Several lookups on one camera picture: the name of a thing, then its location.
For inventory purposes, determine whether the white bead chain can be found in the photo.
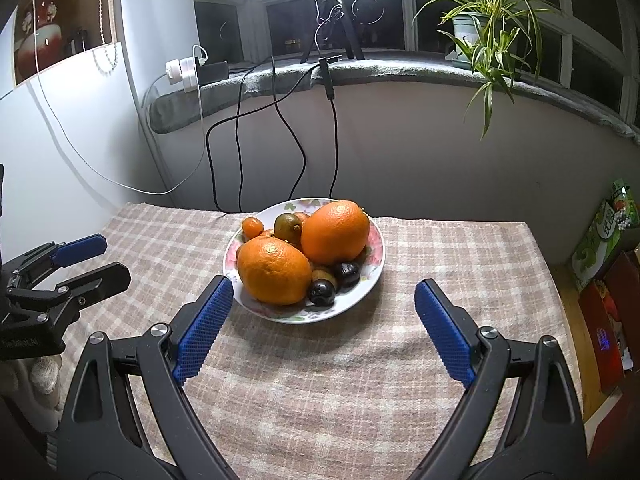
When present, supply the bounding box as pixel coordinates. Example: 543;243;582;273
97;0;122;77

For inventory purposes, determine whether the large smooth orange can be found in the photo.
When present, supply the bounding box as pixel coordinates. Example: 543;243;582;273
300;200;371;266

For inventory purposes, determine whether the white floral plate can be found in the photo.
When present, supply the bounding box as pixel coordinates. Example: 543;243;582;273
223;198;387;324

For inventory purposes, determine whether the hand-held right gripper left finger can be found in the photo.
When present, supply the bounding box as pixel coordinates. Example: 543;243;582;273
56;275;241;480

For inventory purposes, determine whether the potted spider plant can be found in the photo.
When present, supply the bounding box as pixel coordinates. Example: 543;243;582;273
405;0;561;141

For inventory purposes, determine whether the green-brown round fruit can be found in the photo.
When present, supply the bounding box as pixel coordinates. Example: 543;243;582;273
274;213;303;243

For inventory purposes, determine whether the beige checked tablecloth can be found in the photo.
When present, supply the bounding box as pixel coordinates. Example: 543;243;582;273
50;202;583;480

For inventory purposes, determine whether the white refrigerator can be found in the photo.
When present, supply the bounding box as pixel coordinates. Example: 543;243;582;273
0;42;151;271

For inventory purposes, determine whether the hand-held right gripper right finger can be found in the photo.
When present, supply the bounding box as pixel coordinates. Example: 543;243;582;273
407;279;588;480

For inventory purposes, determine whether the dark jar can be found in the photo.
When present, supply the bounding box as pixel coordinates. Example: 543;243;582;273
66;26;90;56

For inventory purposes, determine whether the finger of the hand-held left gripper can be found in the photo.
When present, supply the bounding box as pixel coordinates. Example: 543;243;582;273
5;261;132;326
0;234;107;291

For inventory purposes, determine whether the black cable with inline controller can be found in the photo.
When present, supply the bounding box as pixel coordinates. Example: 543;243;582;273
206;55;341;213

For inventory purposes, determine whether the red cardboard box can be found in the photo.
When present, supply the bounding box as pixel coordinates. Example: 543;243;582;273
578;280;626;396

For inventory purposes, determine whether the red and white vase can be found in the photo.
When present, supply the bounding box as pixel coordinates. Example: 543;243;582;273
14;0;66;83

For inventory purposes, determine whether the black power adapter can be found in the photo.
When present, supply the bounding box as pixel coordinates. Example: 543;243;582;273
196;61;229;87

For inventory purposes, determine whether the green snack packet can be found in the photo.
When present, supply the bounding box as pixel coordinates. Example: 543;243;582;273
571;179;635;293

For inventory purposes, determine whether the dark purple round fruit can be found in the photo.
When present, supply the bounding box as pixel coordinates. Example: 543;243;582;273
307;281;336;306
333;261;362;289

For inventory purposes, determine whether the person's left hand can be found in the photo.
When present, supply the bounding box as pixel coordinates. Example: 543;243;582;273
0;355;63;411

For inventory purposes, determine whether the long white cable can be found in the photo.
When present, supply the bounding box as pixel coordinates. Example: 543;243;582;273
31;0;211;196

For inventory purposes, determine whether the grey windowsill cloth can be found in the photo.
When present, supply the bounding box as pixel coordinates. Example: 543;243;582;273
147;57;640;138

